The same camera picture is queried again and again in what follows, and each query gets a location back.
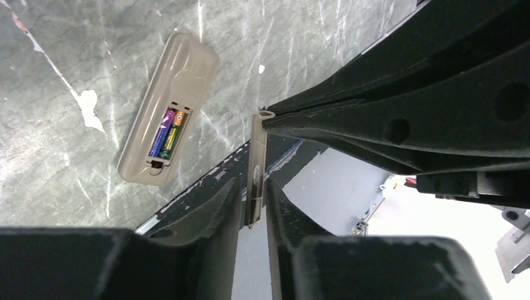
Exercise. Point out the white remote control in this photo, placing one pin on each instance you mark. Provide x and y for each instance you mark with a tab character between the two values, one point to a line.
171	105

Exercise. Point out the beige battery compartment cover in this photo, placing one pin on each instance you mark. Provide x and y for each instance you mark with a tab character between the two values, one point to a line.
256	168

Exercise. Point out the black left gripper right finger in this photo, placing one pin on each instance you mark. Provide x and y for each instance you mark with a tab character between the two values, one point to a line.
309	262

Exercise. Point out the black copper battery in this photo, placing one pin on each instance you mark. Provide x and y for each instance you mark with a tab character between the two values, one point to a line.
166	149

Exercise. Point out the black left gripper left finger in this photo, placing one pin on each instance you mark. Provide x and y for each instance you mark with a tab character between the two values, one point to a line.
196	260

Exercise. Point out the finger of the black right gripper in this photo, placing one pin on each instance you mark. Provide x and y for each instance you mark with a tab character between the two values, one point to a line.
435	42
468	122

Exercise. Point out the blue purple battery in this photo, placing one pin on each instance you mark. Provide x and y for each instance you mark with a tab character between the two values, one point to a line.
162	132

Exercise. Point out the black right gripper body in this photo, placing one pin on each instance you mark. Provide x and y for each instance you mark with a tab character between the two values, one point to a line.
500	188

